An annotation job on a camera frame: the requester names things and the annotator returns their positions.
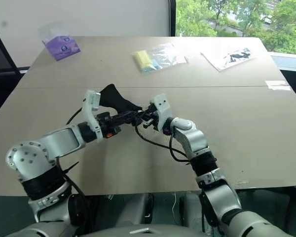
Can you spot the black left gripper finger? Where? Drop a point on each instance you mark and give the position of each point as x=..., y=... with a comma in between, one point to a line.
x=125, y=114
x=124, y=121

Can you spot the white tape strip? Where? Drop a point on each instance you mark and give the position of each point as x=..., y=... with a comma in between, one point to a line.
x=277, y=85

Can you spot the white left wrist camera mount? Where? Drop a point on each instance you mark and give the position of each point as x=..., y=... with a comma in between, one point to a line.
x=91, y=100

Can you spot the black window frame post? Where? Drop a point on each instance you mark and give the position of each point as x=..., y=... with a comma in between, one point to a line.
x=172, y=17

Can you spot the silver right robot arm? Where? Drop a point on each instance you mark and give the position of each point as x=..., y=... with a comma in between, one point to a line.
x=195, y=140

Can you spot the yellow sponge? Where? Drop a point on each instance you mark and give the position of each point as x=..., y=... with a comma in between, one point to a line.
x=142, y=58

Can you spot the light blue sponge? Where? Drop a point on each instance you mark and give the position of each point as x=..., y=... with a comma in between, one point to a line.
x=151, y=66

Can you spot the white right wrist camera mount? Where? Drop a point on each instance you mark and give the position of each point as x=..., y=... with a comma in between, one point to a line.
x=161, y=103

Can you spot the clear plastic zip bag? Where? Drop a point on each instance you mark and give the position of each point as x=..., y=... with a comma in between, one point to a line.
x=166, y=55

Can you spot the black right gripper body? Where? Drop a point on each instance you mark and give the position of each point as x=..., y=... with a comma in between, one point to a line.
x=153, y=116

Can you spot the purple tissue box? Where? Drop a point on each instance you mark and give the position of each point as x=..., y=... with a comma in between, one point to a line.
x=61, y=47

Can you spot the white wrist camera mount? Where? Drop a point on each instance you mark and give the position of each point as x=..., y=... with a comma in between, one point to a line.
x=161, y=103
x=91, y=100

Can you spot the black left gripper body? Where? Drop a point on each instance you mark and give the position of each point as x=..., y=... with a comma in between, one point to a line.
x=106, y=126

